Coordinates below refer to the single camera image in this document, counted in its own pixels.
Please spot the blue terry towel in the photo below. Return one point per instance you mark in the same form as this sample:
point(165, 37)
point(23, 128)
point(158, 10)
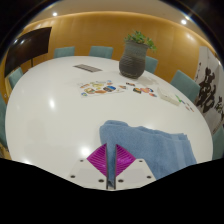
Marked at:
point(156, 150)

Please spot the orange sticker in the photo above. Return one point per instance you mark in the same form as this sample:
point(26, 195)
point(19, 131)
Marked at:
point(145, 89)

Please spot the small green object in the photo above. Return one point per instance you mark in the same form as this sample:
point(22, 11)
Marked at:
point(178, 99)

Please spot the group of teal chairs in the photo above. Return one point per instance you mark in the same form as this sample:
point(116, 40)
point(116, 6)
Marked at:
point(185, 85)

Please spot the potted plant in grey vase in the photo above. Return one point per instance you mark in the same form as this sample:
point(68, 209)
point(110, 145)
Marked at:
point(132, 61)

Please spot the black television screen on stand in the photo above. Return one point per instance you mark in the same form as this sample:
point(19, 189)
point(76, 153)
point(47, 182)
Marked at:
point(26, 48)

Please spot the round blue sticker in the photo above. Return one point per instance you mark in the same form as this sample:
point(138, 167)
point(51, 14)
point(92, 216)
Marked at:
point(150, 89)

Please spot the flat white box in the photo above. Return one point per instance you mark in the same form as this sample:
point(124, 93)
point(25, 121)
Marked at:
point(167, 96)

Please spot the dark and yellow sticker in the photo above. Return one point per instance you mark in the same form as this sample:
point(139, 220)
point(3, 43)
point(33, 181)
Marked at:
point(137, 90)

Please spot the sheet of colourful stickers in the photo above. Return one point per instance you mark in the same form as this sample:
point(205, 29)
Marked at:
point(98, 88)

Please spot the red sticker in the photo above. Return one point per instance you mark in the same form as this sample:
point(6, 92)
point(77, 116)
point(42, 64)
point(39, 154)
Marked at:
point(152, 94)

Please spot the white calligraphy folding screen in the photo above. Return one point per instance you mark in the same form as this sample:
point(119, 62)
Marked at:
point(208, 90)

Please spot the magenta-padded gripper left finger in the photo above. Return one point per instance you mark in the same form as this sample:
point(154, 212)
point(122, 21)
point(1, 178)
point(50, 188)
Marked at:
point(83, 171)

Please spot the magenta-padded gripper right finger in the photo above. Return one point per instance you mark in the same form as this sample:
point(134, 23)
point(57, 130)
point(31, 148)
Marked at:
point(135, 171)

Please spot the small dark sticker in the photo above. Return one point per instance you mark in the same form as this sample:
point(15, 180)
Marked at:
point(130, 84)

